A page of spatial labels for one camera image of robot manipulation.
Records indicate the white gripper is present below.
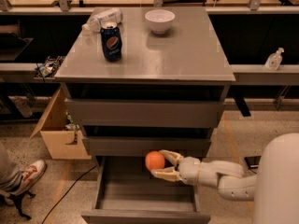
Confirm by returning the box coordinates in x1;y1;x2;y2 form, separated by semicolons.
150;149;201;186

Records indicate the orange fruit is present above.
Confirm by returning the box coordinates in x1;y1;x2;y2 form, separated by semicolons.
145;151;165;171

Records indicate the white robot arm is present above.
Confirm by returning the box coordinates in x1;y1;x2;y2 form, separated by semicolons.
150;133;299;224

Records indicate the grey open bottom drawer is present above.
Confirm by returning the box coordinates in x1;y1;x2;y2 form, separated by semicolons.
81;157;210;224

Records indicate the grey top drawer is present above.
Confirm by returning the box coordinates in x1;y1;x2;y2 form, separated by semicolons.
65;99;223;128

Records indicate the grey middle drawer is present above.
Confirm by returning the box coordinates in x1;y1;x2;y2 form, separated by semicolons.
82;136;211;157

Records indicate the grey drawer cabinet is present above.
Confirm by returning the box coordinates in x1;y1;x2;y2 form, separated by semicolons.
54;6;236;224

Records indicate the black foot pedal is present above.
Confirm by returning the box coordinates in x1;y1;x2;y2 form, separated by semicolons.
244;156;261;169

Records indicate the open cardboard box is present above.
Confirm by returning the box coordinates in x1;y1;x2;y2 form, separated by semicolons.
31;88;91;160

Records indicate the long grey workbench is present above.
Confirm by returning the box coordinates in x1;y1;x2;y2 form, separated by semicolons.
0;63;299;86

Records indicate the blue Pepsi can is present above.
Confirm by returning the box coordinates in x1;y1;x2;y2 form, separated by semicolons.
100;22;122;62

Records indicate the white and red sneaker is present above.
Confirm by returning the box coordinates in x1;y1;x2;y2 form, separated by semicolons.
4;160;47;205

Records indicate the white ceramic bowl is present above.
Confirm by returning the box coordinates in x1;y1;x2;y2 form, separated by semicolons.
145;9;176;34

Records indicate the clear hand sanitizer bottle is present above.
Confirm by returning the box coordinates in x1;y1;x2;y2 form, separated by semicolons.
264;48;284;71

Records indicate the tray of small items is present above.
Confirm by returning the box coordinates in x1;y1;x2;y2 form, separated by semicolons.
35;56;64;79

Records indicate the grey trouser leg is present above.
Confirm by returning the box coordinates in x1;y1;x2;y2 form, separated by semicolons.
0;142;22;191

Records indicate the clear plastic water bottle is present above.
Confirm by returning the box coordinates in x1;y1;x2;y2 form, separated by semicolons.
82;7;123;32

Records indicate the black floor cable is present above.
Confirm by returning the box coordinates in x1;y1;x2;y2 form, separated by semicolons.
40;164;98;224

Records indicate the black strap on floor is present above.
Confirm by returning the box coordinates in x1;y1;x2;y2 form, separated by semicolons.
0;189;36;220

